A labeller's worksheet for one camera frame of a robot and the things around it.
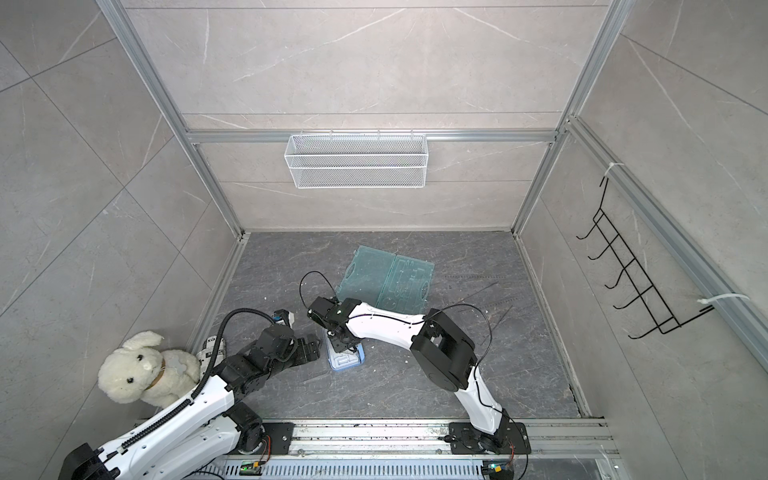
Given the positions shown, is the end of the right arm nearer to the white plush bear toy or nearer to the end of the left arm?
the end of the left arm

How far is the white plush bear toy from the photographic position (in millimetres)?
681

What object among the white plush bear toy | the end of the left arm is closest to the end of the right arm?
the end of the left arm

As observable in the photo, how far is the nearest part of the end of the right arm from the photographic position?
0.63 meters

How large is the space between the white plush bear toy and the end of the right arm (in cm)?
41
